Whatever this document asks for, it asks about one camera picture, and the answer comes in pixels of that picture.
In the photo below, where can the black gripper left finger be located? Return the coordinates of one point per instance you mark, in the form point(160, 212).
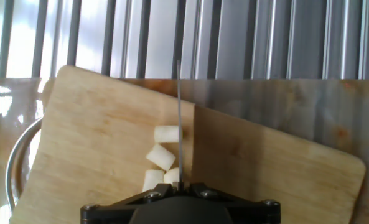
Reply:
point(122, 207)

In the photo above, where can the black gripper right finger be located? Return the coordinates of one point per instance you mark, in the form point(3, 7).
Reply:
point(243, 208)

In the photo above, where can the steel cleaver knife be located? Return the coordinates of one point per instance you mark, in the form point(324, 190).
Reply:
point(179, 109)

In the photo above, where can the short cut scallion piece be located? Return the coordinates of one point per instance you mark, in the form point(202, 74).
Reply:
point(160, 157)
point(171, 176)
point(152, 180)

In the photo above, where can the white scallion stalk piece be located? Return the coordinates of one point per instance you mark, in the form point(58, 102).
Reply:
point(166, 134)

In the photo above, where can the wooden cutting board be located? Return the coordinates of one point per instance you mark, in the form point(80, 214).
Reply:
point(94, 124)

